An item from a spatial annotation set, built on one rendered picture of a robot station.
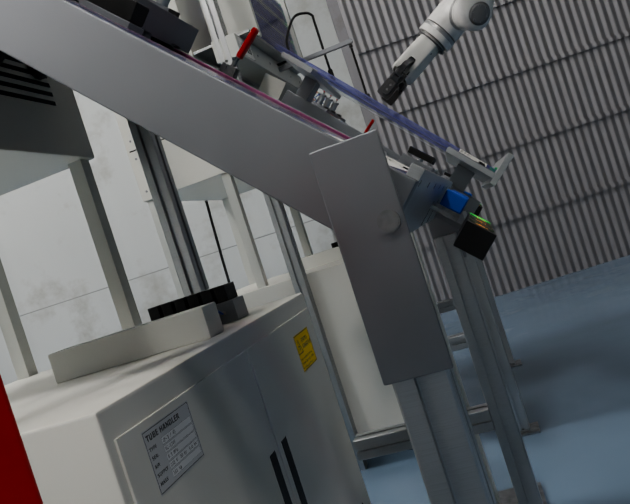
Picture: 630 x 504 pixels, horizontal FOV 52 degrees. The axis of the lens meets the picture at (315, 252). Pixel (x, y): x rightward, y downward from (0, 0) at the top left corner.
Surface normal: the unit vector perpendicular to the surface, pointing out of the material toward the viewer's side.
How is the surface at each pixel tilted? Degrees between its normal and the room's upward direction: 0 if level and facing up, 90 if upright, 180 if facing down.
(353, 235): 90
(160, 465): 90
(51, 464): 90
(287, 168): 90
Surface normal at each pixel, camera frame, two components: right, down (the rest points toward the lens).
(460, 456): -0.24, 0.09
